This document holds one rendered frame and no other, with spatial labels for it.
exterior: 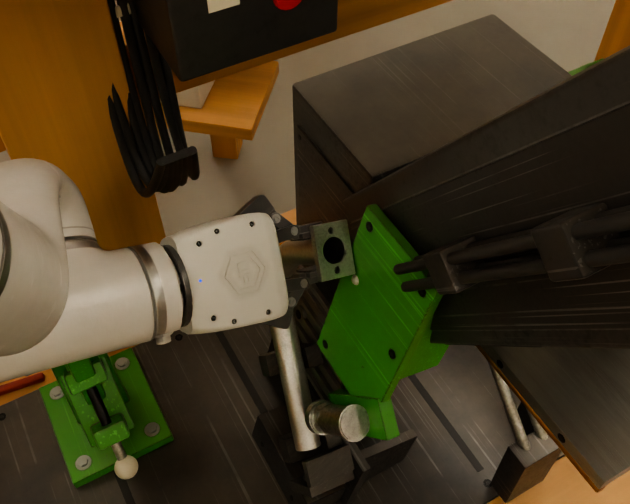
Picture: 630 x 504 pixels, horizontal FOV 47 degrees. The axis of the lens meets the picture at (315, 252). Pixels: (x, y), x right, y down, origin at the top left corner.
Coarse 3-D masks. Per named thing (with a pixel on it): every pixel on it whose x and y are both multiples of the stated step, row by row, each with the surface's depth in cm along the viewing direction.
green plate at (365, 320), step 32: (384, 224) 67; (384, 256) 67; (352, 288) 73; (384, 288) 68; (352, 320) 74; (384, 320) 69; (416, 320) 65; (352, 352) 76; (384, 352) 71; (416, 352) 72; (352, 384) 77; (384, 384) 72
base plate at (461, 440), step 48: (192, 336) 103; (240, 336) 103; (192, 384) 98; (240, 384) 98; (432, 384) 98; (480, 384) 98; (0, 432) 94; (48, 432) 94; (192, 432) 94; (240, 432) 94; (432, 432) 94; (480, 432) 94; (0, 480) 90; (48, 480) 90; (96, 480) 90; (144, 480) 90; (192, 480) 90; (240, 480) 90; (384, 480) 90; (432, 480) 90; (480, 480) 90
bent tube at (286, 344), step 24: (288, 240) 77; (312, 240) 70; (336, 240) 72; (288, 264) 77; (312, 264) 73; (336, 264) 70; (288, 336) 82; (288, 360) 82; (288, 384) 82; (288, 408) 83; (312, 432) 83
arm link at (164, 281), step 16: (144, 256) 61; (160, 256) 61; (160, 272) 60; (176, 272) 62; (160, 288) 60; (176, 288) 60; (160, 304) 60; (176, 304) 61; (160, 320) 60; (176, 320) 61; (160, 336) 62
